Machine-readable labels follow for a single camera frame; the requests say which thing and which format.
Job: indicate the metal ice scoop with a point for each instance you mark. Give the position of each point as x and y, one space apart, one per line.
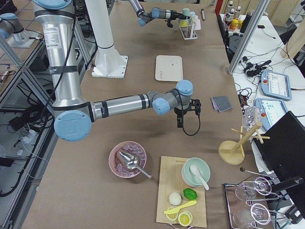
131 162

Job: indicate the aluminium frame post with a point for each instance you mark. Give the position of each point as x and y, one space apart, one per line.
258 13

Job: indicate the green lime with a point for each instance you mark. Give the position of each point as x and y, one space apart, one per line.
190 194

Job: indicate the yellow jar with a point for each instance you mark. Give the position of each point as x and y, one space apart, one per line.
234 24

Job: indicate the blue teach pendant near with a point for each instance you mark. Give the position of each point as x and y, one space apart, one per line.
272 110

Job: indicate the green plastic cup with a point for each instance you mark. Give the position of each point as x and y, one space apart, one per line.
186 12

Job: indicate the white wire cup rack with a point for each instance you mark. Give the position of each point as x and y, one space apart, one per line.
189 33

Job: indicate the black monitor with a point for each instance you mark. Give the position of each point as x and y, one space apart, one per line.
284 152

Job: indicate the wooden cutting board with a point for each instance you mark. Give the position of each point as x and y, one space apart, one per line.
171 180

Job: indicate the grey folded cloth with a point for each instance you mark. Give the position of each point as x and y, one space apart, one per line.
221 103

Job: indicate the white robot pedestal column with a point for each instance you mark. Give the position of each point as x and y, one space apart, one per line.
108 62

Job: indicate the white ceramic spoon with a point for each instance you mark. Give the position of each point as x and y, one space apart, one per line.
196 172

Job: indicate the black bottle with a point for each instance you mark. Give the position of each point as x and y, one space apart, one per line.
246 21

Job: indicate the clear patterned glass cup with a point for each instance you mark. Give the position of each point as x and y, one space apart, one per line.
252 115

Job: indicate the pink plastic cup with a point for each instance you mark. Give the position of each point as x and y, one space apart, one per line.
197 25

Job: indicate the blue teach pendant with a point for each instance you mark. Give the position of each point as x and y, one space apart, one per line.
276 85
272 110

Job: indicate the wine glass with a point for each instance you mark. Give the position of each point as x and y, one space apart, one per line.
248 190
255 217

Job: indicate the blue teach pendant far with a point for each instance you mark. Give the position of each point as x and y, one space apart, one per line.
276 85

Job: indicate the lemon slice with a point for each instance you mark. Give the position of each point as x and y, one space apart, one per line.
172 217

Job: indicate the pink bowl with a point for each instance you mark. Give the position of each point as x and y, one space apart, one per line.
115 164

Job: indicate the black glass rack tray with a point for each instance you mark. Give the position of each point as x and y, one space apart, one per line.
233 204

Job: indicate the wooden mug tree stand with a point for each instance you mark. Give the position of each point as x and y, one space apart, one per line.
232 152

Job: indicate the cream rabbit tray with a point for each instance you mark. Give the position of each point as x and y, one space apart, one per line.
168 68

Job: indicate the lemon half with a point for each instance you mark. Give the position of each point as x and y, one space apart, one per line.
185 218

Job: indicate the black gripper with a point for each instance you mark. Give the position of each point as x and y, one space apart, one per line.
174 15
180 112

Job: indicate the wine glass lower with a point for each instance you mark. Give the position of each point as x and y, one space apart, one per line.
255 217

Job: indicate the wine glass upper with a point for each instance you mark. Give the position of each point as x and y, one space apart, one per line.
248 190

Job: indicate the yellow plastic knife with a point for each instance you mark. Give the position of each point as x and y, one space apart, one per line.
178 208

